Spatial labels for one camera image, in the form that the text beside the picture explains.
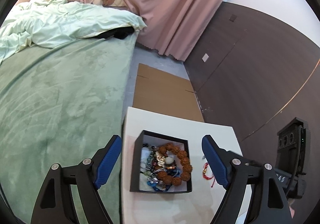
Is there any black jewelry box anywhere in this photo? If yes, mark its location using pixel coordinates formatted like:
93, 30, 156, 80
130, 130, 193, 194

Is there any green bed blanket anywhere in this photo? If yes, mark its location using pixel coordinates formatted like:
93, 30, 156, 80
1, 34, 137, 223

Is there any flattened brown cardboard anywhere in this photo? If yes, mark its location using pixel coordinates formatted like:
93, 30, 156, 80
133, 63, 204, 122

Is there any brown rudraksha bead bracelet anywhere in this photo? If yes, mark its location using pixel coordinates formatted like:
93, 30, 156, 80
156, 142, 193, 186

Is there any white wall socket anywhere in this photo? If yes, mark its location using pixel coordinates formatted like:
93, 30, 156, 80
202, 53, 209, 63

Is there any pale green crumpled duvet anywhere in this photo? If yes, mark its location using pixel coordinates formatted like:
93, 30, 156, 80
1, 0, 146, 61

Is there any pile of mixed jewelry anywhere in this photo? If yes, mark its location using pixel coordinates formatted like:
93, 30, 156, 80
140, 143, 182, 193

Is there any red string bracelet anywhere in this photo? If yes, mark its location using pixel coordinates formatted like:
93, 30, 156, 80
202, 155, 217, 187

